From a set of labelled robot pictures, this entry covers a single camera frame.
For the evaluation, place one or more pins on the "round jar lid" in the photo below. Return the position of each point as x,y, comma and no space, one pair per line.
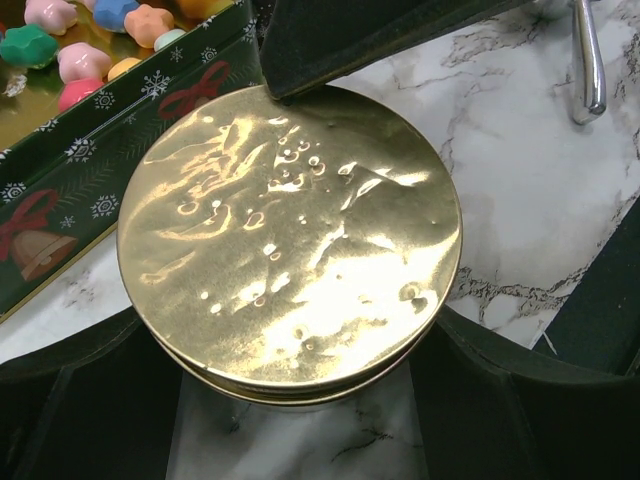
289,254

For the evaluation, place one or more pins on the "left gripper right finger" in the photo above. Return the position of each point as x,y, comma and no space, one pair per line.
489,408

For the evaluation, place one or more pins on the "metal candy scoop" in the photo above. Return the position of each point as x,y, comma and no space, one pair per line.
589,98

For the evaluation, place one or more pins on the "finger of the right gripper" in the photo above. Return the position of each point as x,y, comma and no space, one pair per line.
598,326
310,43

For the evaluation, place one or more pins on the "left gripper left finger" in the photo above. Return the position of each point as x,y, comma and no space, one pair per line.
100,404

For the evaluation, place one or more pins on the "tin of star candies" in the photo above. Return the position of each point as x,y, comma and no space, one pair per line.
61,186

